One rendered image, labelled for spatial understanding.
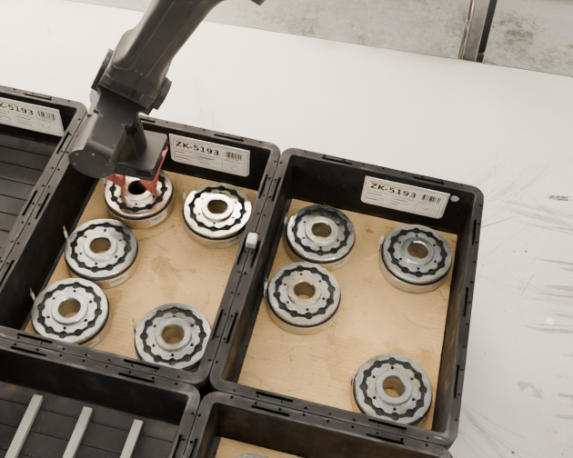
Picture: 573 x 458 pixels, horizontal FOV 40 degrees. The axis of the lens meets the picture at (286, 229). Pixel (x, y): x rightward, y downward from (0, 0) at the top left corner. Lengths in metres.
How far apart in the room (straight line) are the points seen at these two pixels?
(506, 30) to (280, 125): 1.59
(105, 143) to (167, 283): 0.25
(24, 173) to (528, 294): 0.84
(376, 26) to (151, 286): 1.88
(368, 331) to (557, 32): 2.07
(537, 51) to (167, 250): 1.99
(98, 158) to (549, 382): 0.75
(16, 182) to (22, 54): 0.46
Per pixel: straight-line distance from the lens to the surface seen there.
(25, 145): 1.35
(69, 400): 1.09
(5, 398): 1.10
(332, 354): 1.10
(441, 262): 1.17
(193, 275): 1.15
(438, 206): 1.19
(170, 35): 0.81
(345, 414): 0.95
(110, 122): 1.01
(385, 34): 2.84
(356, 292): 1.15
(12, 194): 1.29
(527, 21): 3.05
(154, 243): 1.19
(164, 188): 1.21
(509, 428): 1.25
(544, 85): 1.72
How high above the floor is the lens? 1.80
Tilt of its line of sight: 54 degrees down
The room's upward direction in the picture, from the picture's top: 5 degrees clockwise
